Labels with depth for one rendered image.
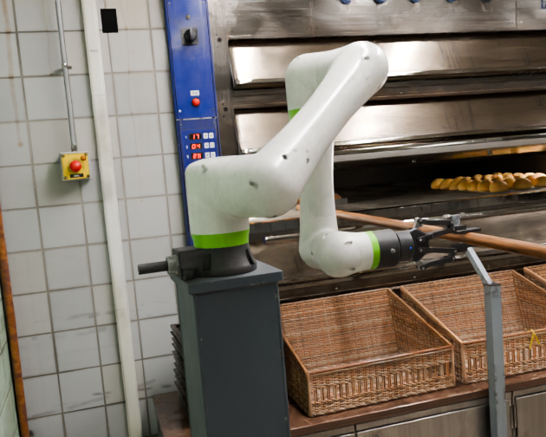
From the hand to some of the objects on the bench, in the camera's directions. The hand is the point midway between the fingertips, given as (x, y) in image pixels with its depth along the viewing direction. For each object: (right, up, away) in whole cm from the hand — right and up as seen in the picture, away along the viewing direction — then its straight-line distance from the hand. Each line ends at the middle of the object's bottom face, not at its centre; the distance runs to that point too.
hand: (466, 238), depth 159 cm
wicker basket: (-18, -56, +77) cm, 97 cm away
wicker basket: (+39, -49, +93) cm, 113 cm away
